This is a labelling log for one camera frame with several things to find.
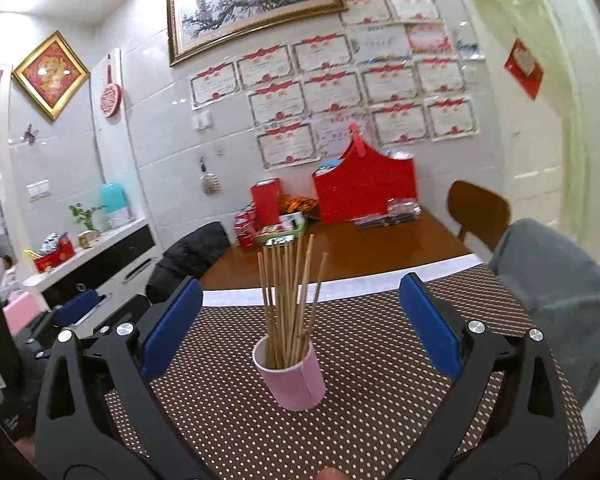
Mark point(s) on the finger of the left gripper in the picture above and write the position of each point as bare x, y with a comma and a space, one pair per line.
132, 311
51, 323

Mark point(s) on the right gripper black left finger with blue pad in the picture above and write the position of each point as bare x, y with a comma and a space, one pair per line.
98, 417

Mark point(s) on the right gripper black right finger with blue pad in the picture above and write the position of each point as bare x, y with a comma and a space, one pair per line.
503, 416

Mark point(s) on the pink cylindrical utensil holder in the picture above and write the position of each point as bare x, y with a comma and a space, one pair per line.
296, 388

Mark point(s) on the person's left hand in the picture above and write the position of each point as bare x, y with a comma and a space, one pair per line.
331, 473

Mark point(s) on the white black sideboard cabinet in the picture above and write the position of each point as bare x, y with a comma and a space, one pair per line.
118, 265

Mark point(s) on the red box on sideboard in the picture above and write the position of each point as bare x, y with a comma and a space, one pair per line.
55, 251

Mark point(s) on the potted green plant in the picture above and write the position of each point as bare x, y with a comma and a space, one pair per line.
85, 217

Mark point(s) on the black jacket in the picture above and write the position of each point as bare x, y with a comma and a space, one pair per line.
192, 255

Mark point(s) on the teal humidifier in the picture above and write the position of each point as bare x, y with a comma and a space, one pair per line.
116, 207

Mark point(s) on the grey clothed person's leg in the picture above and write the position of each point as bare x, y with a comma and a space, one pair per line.
558, 283

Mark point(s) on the red cola cans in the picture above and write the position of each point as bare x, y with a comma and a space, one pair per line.
245, 227

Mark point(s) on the brown polka dot tablecloth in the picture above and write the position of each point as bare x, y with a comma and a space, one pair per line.
381, 390

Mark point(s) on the chopsticks bundle in holder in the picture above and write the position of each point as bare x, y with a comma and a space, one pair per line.
289, 302

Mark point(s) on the small red bag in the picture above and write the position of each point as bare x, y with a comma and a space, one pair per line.
266, 197

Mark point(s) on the brown wooden chair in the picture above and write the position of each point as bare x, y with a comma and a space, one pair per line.
479, 212

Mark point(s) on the gold framed red picture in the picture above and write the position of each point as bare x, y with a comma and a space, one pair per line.
51, 75

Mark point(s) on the red gift bag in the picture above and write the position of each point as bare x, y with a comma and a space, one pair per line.
363, 182

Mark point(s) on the large framed landscape painting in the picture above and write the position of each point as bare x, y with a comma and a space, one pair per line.
195, 26

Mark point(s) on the red round wall ornament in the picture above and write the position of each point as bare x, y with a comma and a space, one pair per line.
111, 96

